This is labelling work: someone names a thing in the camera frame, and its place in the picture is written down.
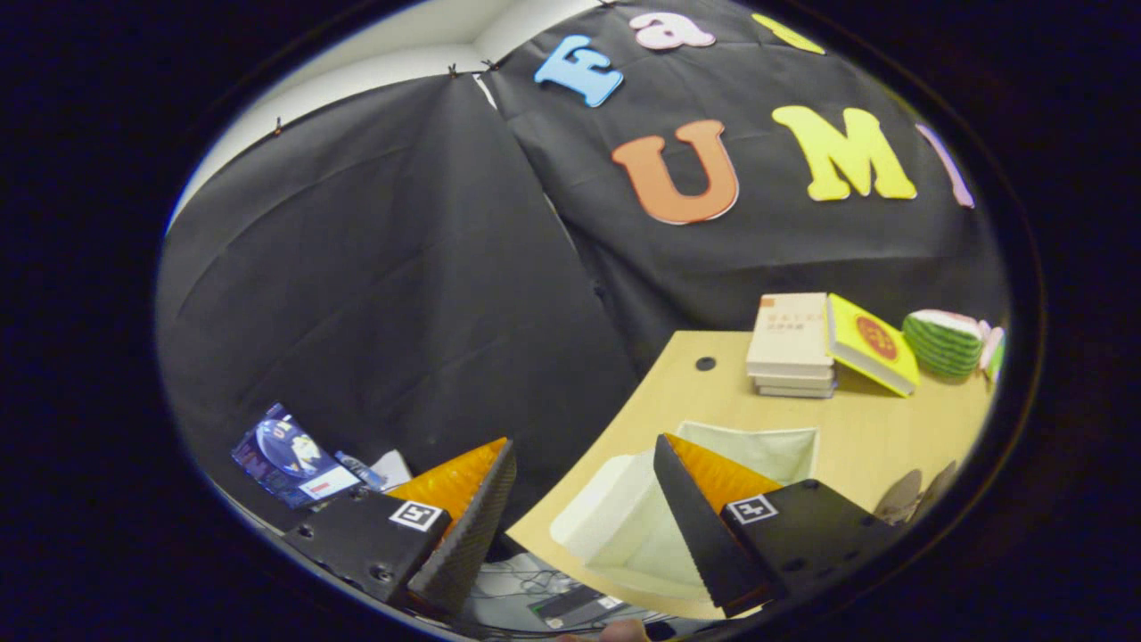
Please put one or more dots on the pink and green plush toy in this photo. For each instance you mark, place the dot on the pink and green plush toy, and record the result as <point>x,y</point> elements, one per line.
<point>994,352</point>

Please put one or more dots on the thin white book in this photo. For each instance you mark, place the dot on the thin white book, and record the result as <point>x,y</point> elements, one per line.
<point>793,382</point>

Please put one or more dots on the pale green fabric storage box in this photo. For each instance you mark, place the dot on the pale green fabric storage box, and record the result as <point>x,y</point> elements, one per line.
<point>624,517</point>

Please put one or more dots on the blue printed package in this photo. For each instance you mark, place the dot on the blue printed package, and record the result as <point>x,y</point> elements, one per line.
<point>285,455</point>

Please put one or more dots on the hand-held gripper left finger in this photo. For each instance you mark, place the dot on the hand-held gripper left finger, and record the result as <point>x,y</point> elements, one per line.
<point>472,544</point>

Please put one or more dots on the beige book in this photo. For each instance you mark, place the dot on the beige book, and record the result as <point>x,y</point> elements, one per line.
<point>789,330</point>

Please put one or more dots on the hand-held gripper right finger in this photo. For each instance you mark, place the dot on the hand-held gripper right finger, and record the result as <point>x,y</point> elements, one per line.
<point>704,544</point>

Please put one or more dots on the thin blue-edged book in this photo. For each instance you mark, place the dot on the thin blue-edged book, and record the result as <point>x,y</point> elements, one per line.
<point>798,392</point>

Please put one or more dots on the black electronic device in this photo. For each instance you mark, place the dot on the black electronic device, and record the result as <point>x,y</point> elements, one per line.
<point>570,606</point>

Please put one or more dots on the white flat panel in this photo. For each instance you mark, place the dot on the white flat panel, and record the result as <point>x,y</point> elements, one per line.
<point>392,468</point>

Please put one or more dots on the watermelon slice plush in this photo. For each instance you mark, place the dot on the watermelon slice plush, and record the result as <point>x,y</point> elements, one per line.
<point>940,348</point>

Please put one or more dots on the yellow book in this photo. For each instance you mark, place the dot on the yellow book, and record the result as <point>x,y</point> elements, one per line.
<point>869,343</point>

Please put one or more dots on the clear water bottle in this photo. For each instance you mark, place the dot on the clear water bottle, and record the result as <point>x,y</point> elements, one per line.
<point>361,470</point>

